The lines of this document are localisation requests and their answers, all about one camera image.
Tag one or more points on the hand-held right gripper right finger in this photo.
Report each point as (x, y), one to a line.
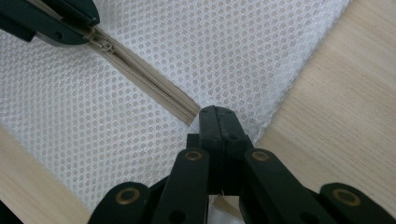
(234, 130)

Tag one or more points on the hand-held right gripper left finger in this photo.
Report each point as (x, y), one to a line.
(211, 137)

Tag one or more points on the white mesh laundry bag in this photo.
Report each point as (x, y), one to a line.
(218, 46)

